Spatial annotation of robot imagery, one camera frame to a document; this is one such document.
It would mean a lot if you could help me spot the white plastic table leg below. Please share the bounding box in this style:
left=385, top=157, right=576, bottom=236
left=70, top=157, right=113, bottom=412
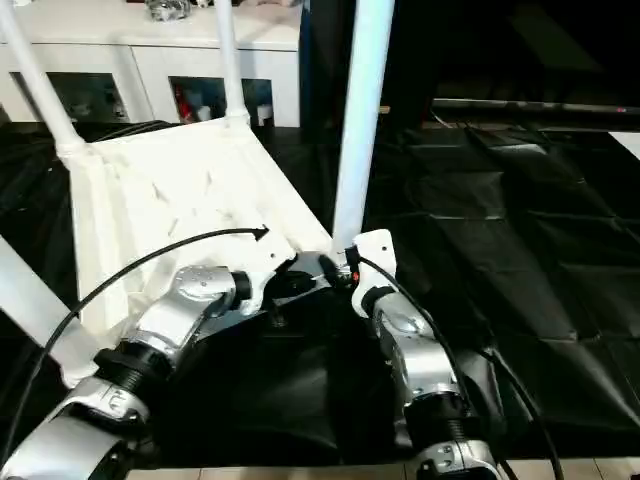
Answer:
left=212, top=0, right=252, bottom=127
left=330, top=0, right=397, bottom=252
left=0, top=0, right=90, bottom=152
left=0, top=233, right=97, bottom=387

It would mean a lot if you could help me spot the white flat board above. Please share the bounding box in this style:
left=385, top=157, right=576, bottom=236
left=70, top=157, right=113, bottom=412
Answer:
left=608, top=130, right=640, bottom=157

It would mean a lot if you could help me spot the white glass door cabinet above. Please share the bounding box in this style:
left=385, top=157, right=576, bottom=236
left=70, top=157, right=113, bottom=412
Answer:
left=0, top=0, right=305, bottom=127

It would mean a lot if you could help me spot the white plastic table top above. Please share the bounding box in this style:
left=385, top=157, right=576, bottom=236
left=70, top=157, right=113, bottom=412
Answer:
left=56, top=114, right=352, bottom=390

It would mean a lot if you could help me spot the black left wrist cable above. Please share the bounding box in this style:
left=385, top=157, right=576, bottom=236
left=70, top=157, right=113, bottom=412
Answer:
left=0, top=224, right=272, bottom=454

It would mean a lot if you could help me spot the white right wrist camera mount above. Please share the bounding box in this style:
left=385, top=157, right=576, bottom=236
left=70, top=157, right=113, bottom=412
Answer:
left=343, top=227, right=400, bottom=318

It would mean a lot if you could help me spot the grey metal rail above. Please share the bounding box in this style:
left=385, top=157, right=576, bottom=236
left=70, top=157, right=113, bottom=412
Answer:
left=431, top=97, right=640, bottom=117

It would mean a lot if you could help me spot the black mat cloth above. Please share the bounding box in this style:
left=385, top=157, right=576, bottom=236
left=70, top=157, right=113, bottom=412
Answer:
left=0, top=117, right=640, bottom=469

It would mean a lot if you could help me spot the dark patterned cabinet-top object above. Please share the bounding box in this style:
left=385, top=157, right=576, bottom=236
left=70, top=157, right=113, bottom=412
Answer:
left=143, top=0, right=192, bottom=22

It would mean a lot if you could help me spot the black fabric backdrop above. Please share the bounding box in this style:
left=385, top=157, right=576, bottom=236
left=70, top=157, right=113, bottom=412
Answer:
left=298, top=0, right=640, bottom=132

